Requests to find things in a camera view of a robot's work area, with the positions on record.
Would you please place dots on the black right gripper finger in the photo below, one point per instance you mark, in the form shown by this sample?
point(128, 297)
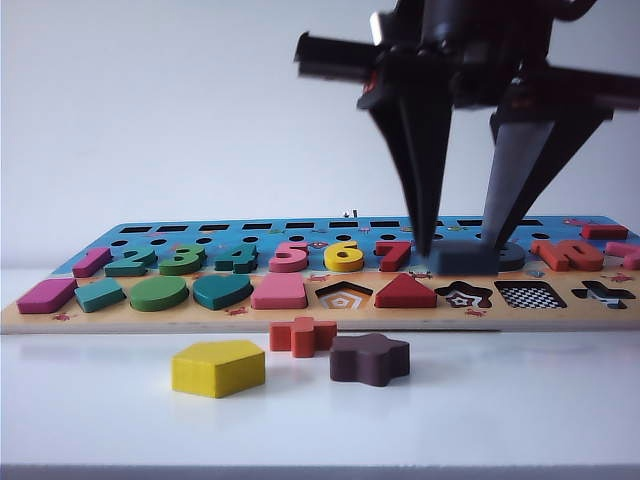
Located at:
point(417, 150)
point(520, 165)

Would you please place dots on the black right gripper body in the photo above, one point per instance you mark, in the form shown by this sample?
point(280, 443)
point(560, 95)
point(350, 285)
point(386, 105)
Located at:
point(480, 75)

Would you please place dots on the dark blue square block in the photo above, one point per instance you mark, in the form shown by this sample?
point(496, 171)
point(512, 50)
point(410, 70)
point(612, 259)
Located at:
point(465, 260)

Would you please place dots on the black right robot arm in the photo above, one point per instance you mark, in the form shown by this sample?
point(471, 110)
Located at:
point(475, 20)

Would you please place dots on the dark blue number nine piece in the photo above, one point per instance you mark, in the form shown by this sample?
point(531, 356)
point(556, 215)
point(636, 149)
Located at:
point(515, 255)

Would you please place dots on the orange number ten piece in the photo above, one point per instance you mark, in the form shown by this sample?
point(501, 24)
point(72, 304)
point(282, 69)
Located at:
point(547, 252)

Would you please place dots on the red minus sign piece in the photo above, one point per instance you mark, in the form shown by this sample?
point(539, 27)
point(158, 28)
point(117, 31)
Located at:
point(602, 231)

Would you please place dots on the red number seven piece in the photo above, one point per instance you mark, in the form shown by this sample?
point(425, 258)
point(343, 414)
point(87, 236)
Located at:
point(392, 260)

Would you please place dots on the pink greater-than sign piece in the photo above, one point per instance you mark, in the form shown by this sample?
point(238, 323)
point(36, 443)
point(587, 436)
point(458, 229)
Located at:
point(625, 248)

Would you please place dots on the yellow number six piece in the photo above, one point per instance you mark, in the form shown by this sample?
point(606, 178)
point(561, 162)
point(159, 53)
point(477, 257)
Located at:
point(332, 257)

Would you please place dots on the red triangle block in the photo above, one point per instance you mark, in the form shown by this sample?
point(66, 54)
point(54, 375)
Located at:
point(405, 297)

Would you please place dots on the pink number five piece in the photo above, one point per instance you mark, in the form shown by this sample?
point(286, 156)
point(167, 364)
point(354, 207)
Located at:
point(287, 265)

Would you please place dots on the pink trapezoid block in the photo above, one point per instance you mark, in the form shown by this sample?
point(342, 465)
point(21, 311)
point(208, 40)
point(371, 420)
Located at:
point(278, 295)

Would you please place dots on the teal number four piece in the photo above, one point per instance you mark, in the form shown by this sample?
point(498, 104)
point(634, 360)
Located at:
point(245, 260)

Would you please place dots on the dark brown star block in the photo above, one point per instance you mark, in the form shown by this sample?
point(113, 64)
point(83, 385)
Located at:
point(367, 362)

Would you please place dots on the orange cross block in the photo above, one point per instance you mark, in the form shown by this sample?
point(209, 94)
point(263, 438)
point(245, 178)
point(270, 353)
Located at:
point(300, 340)

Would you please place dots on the teal heart block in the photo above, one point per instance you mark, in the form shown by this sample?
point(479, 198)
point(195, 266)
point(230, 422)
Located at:
point(220, 292)

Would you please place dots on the green number three piece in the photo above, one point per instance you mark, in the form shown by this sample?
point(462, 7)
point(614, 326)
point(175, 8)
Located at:
point(192, 260)

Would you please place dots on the green ellipse block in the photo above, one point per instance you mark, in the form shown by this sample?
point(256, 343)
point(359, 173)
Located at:
point(159, 292)

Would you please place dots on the yellow pentagon block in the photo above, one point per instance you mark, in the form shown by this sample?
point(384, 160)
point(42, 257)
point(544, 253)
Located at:
point(215, 370)

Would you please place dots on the teal number two piece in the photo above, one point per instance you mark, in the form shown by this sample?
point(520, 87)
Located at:
point(125, 271)

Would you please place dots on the blue wooden puzzle board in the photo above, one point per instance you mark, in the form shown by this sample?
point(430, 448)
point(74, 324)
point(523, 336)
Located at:
point(150, 320)

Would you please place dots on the pink number one piece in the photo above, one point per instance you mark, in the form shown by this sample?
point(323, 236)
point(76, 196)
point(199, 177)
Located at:
point(92, 262)

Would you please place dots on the teal rectangle block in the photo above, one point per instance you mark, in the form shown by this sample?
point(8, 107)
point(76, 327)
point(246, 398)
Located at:
point(100, 295)

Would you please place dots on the magenta parallelogram block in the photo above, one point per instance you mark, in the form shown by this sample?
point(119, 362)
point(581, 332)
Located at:
point(42, 297)

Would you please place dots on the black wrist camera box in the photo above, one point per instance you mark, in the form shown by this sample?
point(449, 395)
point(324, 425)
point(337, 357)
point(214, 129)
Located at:
point(377, 30)

